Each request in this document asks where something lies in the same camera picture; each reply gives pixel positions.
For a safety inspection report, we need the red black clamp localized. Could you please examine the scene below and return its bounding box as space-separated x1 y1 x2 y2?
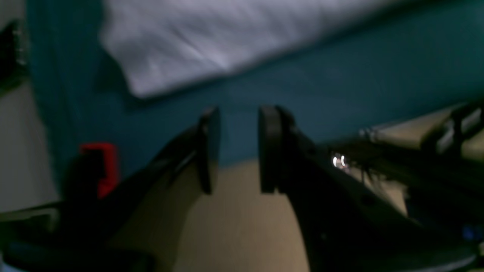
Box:
80 142 120 199

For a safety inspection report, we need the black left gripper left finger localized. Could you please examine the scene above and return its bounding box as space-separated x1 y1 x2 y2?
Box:
2 107 220 272

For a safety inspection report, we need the teal table cloth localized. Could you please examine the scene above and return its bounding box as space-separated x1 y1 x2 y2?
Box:
26 0 484 187

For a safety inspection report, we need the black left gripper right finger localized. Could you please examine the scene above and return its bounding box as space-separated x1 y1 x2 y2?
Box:
259 106 480 272

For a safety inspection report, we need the white T-shirt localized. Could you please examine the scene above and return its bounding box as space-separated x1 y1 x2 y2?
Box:
99 0 403 99

